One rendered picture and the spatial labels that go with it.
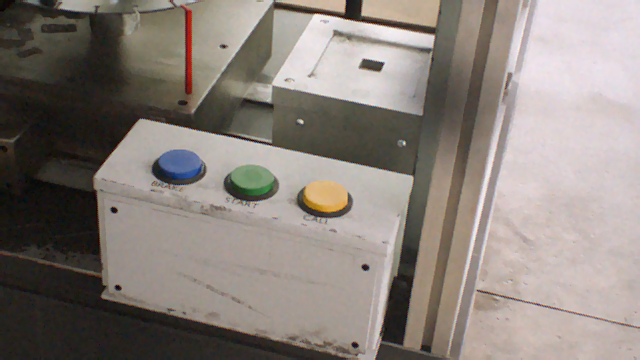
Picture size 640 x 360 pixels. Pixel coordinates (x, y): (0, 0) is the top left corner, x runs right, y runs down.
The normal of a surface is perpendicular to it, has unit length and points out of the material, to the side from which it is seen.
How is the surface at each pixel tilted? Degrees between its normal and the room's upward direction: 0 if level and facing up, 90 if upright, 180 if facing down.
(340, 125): 90
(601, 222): 0
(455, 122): 90
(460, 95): 90
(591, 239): 0
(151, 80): 0
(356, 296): 90
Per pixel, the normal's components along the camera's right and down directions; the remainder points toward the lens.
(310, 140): -0.25, 0.55
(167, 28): 0.07, -0.81
